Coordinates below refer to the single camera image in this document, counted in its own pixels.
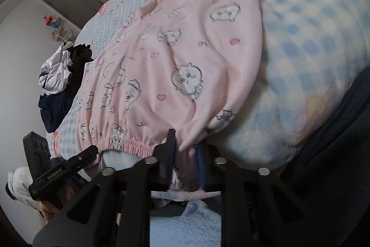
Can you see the white garment with navy stripes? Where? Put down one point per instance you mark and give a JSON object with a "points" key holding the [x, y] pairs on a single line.
{"points": [[55, 70]]}

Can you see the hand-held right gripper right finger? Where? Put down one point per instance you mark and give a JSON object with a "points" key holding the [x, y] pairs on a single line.
{"points": [[201, 161]]}

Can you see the person's dark clothing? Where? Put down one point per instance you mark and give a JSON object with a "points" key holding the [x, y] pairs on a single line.
{"points": [[338, 154]]}

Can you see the black garment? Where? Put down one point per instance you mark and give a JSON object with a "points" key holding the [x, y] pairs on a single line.
{"points": [[79, 61]]}

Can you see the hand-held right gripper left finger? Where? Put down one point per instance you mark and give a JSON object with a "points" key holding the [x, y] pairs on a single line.
{"points": [[170, 145]]}

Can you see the person's left forearm white sleeve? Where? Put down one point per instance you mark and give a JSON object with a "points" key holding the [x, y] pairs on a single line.
{"points": [[20, 183]]}

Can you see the navy blue garment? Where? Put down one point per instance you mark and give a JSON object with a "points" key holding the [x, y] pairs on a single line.
{"points": [[53, 111]]}

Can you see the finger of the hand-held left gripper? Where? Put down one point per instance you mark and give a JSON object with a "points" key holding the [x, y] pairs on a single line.
{"points": [[83, 156]]}

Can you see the blue checked bed blanket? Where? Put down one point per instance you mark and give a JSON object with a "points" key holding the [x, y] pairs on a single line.
{"points": [[303, 18]]}

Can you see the pink cartoon print pajama pants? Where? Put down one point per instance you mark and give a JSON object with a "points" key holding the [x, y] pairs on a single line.
{"points": [[179, 61]]}

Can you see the person's left hand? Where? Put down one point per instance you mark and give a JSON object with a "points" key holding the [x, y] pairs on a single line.
{"points": [[49, 208]]}

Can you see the colourful toy figure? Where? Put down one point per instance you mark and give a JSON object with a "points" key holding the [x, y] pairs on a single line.
{"points": [[52, 22]]}

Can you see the small white shelf rack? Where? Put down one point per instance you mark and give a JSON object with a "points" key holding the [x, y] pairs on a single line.
{"points": [[61, 34]]}

